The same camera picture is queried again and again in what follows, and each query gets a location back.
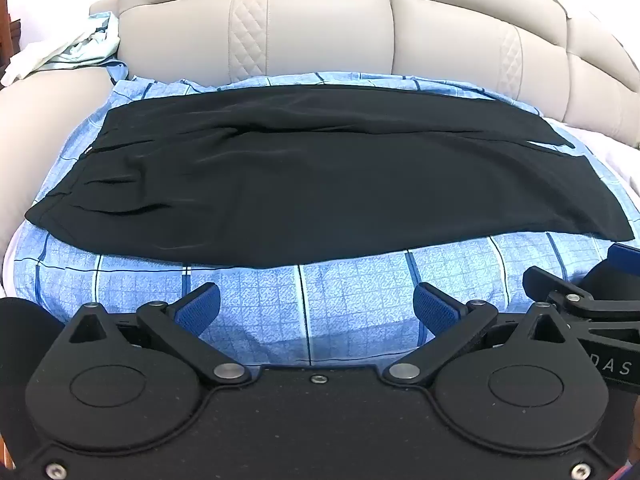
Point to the brown wooden cabinet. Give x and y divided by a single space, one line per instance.
7 35

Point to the white cloth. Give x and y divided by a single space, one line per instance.
27 62

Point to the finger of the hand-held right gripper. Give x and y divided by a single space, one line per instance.
552 282
626 252

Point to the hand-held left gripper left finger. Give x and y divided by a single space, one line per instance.
204 303

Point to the beige padded headboard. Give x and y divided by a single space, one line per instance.
320 20

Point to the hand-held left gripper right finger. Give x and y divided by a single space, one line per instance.
434 305

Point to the blue checked blanket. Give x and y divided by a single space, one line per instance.
350 305

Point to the pale green cloth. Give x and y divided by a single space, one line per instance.
87 50

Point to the black pants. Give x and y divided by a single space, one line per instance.
320 175

